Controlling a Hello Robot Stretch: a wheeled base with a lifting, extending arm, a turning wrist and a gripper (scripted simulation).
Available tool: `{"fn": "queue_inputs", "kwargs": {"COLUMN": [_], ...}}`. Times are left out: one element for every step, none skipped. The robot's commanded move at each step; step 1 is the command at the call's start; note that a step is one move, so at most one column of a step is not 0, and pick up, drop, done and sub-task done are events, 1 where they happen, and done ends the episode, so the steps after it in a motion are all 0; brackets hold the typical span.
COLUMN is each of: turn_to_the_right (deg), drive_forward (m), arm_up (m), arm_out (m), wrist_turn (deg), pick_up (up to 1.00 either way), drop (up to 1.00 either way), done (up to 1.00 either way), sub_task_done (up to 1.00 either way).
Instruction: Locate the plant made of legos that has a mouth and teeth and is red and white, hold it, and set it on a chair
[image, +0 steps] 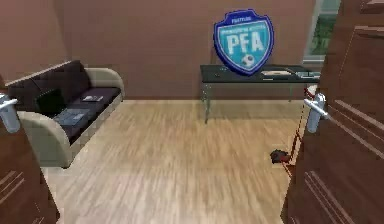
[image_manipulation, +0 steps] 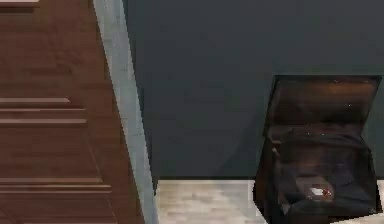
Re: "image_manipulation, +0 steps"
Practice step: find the brown wooden panelled door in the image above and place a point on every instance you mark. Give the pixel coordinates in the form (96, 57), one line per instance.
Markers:
(50, 140)

